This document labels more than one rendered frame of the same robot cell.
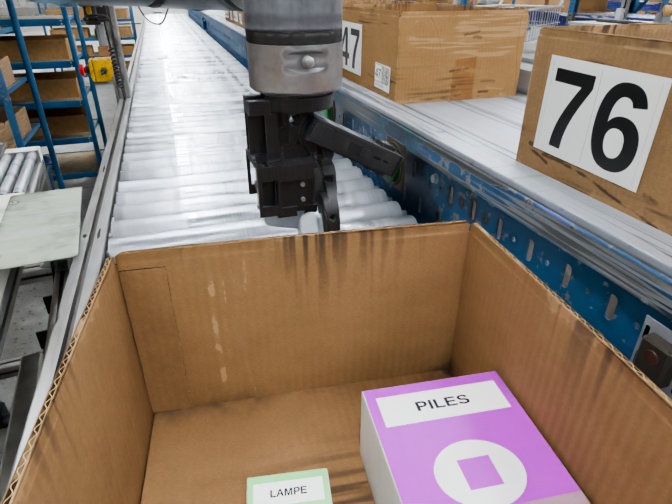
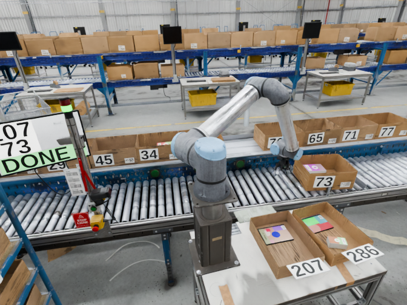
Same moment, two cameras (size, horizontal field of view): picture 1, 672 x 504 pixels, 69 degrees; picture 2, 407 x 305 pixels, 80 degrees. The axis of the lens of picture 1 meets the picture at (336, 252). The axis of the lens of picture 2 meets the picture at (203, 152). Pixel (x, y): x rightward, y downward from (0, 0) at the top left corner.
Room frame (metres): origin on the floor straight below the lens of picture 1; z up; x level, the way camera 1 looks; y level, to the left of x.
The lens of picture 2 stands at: (0.87, 1.88, 1.99)
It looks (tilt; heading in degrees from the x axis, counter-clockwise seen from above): 28 degrees down; 279
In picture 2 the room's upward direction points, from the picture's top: 2 degrees counter-clockwise
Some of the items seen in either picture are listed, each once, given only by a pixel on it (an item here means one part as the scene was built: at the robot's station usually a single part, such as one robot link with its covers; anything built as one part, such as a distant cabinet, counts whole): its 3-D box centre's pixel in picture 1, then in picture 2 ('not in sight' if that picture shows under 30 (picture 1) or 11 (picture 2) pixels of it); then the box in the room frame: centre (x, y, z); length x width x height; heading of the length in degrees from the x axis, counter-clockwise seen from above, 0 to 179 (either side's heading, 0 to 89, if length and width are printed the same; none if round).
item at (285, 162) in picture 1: (291, 152); (284, 161); (0.50, 0.05, 0.94); 0.09 x 0.08 x 0.12; 108
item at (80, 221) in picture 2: not in sight; (86, 219); (1.85, 0.79, 0.85); 0.16 x 0.01 x 0.13; 18
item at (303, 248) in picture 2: not in sight; (283, 241); (0.58, 0.76, 0.80); 0.38 x 0.28 x 0.10; 112
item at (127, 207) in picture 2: (207, 106); (128, 201); (1.74, 0.44, 0.72); 0.52 x 0.05 x 0.05; 108
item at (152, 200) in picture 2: (213, 118); (152, 198); (1.55, 0.38, 0.72); 0.52 x 0.05 x 0.05; 108
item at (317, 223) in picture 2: not in sight; (314, 224); (0.34, 0.56, 0.76); 0.19 x 0.14 x 0.02; 27
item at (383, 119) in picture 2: not in sight; (381, 125); (-0.61, -0.81, 0.96); 0.39 x 0.29 x 0.17; 19
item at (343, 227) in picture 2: not in sight; (328, 230); (0.29, 0.64, 0.80); 0.38 x 0.28 x 0.10; 116
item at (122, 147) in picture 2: not in sight; (115, 150); (1.99, 0.05, 0.97); 0.39 x 0.29 x 0.17; 18
